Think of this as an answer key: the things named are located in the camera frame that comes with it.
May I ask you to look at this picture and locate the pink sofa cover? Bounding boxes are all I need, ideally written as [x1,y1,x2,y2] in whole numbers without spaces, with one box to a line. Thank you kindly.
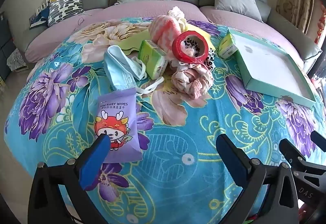
[25,0,305,64]

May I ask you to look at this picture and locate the pink white striped fuzzy sock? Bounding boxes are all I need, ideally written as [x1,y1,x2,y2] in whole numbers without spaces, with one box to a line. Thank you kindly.
[148,15,187,56]

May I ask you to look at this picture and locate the patterned paper box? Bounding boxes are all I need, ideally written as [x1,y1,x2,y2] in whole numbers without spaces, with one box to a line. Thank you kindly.
[7,48,28,71]

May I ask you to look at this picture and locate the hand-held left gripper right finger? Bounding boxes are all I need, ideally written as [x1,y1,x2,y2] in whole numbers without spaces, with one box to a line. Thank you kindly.
[216,134,300,224]

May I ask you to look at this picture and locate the stack of books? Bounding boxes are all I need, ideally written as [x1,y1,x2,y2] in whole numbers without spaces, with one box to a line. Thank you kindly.
[29,0,59,29]

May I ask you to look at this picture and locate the dark blue storage boxes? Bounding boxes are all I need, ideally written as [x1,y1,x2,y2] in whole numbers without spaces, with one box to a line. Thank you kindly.
[0,12,16,79]

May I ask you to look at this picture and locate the pink floral cloth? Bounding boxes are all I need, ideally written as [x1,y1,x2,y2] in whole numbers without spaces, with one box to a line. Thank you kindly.
[171,62,214,99]

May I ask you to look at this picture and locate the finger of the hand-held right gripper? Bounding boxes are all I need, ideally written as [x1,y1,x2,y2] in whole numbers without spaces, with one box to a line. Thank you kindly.
[279,139,326,208]
[311,131,326,152]

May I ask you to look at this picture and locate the light green cloth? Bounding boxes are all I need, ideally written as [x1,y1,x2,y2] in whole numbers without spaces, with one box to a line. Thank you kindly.
[108,29,151,56]

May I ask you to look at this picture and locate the blue face mask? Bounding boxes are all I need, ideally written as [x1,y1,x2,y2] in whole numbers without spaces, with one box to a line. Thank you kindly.
[103,45,165,94]

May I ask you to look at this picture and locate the red hanging decoration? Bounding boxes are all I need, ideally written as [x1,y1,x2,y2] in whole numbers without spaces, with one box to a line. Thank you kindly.
[314,0,326,46]

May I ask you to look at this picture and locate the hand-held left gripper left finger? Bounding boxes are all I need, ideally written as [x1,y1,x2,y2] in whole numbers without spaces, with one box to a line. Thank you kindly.
[28,134,111,224]

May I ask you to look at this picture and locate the green tissue pack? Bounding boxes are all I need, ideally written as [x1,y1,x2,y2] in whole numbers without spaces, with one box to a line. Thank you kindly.
[218,29,240,59]
[138,40,170,80]

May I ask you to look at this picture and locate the floral blue blanket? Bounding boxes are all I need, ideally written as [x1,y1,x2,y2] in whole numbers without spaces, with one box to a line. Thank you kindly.
[4,17,326,224]

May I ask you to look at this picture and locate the cream fluffy sock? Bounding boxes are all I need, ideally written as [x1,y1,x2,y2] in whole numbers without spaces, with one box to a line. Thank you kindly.
[168,6,187,32]

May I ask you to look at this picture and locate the black white patterned pillow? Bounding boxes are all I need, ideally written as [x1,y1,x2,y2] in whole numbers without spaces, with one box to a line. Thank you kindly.
[47,0,85,27]

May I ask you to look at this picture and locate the purple baby wipes pack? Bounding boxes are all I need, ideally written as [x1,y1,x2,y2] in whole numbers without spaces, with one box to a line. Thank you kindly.
[94,87,142,163]

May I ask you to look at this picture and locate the red tape roll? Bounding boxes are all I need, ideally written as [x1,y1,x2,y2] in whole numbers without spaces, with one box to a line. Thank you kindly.
[172,31,210,64]

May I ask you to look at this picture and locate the teal shallow box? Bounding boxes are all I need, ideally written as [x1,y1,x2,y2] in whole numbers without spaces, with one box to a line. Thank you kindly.
[227,29,316,108]

